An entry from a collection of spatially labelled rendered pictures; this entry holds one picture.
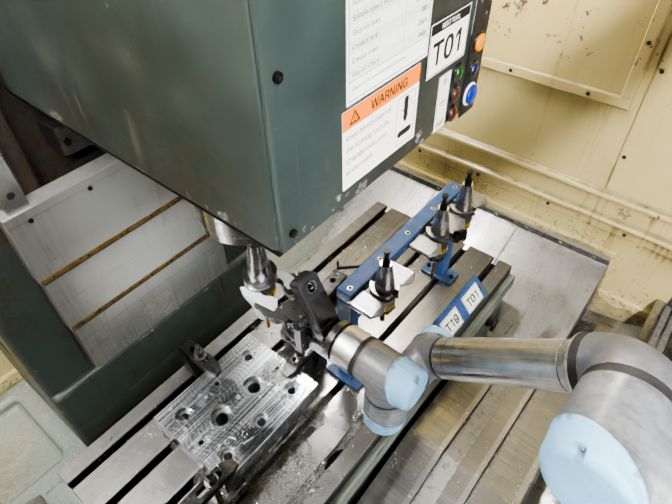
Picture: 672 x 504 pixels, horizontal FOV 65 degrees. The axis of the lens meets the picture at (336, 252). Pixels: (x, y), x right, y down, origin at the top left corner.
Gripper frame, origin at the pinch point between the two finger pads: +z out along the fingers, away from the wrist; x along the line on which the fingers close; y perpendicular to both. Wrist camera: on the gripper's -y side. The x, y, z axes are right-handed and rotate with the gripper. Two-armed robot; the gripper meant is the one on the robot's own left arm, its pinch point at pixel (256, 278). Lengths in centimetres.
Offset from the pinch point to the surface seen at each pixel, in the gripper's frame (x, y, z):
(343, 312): 14.7, 17.6, -8.7
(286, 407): -3.4, 34.7, -7.0
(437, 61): 18.2, -40.9, -21.4
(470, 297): 54, 39, -22
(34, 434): -43, 76, 63
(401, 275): 27.0, 12.1, -14.8
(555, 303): 83, 56, -39
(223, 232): -7.6, -19.3, -3.9
